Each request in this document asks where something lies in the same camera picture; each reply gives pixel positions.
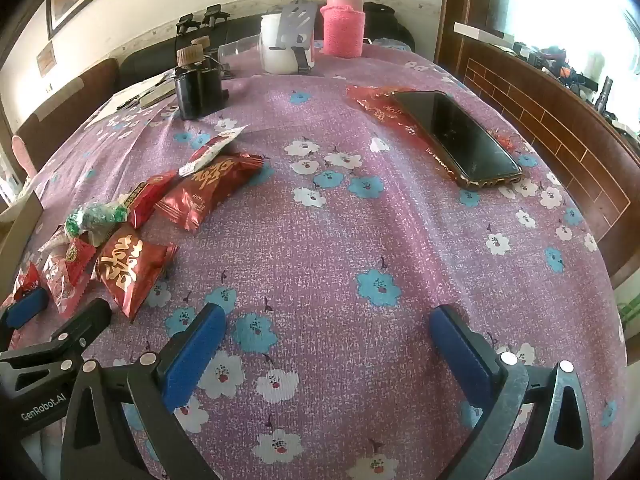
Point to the green foil candy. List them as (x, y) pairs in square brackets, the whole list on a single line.
[(90, 217)]

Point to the white paper sheet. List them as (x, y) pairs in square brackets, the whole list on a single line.
[(150, 92)]

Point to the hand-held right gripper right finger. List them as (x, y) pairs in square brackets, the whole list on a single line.
[(462, 360)]

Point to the brown wooden sideboard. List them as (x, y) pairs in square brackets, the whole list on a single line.
[(550, 110)]

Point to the blue plastic bag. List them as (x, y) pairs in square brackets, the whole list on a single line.
[(392, 43)]

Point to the purple floral tablecloth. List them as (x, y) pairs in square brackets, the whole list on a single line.
[(350, 240)]

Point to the clear plastic cup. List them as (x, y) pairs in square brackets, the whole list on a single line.
[(237, 49)]

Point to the black bottle with cork stopper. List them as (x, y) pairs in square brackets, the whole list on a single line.
[(212, 87)]

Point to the white flat box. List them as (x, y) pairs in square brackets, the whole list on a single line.
[(482, 32)]

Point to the black bag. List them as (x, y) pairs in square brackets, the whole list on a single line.
[(385, 20)]

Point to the white plastic container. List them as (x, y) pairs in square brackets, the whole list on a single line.
[(275, 60)]

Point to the red snack packet gold print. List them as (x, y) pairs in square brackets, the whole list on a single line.
[(127, 270)]

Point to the bottle with pink knit sleeve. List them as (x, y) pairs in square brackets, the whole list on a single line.
[(342, 30)]

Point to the large dark red snack packet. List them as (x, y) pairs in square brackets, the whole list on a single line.
[(210, 187)]

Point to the brown armchair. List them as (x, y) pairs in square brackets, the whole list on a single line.
[(75, 105)]

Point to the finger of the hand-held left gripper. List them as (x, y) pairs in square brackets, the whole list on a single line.
[(27, 306), (85, 320)]

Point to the black smartphone in case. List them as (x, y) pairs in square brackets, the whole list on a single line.
[(455, 130)]

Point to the black device on table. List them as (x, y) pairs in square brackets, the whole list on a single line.
[(187, 92)]

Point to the slim red white snack packet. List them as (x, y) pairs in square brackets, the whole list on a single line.
[(212, 150)]

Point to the pink plush object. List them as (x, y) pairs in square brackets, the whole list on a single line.
[(22, 157)]

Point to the small wall picture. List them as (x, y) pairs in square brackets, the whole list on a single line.
[(46, 59)]

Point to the bright window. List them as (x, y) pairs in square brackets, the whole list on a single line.
[(575, 0)]

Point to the black sofa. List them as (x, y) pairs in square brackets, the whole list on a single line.
[(150, 60)]

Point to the small red snack packet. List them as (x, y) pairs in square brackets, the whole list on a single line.
[(25, 280), (147, 200)]

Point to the pink red snack packet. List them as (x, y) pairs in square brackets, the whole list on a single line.
[(62, 270)]

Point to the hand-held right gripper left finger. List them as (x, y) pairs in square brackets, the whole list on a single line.
[(192, 360)]

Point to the dark assorted clutter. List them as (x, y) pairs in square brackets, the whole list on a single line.
[(565, 67)]

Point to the flat red foil packet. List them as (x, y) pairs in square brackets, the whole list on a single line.
[(375, 102)]

